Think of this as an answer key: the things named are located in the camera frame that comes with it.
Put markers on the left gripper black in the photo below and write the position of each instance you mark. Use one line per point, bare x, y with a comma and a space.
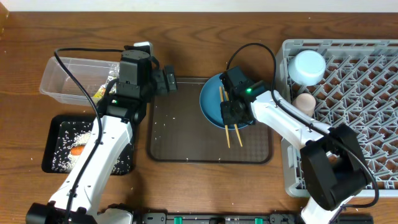
164, 87

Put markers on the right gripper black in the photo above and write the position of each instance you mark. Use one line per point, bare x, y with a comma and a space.
229, 118

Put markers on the dark blue plate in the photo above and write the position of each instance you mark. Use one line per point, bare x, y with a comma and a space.
210, 101

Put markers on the yellow snack wrapper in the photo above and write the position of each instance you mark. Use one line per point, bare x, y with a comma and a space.
101, 91

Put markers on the pink cup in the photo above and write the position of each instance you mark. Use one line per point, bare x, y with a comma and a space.
306, 103

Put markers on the light blue bowl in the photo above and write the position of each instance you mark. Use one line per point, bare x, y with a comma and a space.
307, 68

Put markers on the white rice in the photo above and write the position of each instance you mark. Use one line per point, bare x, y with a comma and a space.
74, 133

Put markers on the orange carrot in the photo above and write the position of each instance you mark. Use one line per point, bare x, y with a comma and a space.
77, 150

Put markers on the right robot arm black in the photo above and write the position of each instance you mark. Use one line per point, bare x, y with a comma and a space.
333, 165

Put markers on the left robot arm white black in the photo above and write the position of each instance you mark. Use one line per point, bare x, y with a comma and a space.
121, 108

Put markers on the black waste tray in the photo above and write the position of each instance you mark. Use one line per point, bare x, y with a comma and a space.
53, 134

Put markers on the grey dishwasher rack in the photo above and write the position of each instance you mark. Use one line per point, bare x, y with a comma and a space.
359, 89

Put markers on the brown serving tray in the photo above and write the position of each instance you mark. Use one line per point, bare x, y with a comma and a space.
181, 133

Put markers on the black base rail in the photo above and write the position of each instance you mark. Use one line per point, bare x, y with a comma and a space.
163, 217

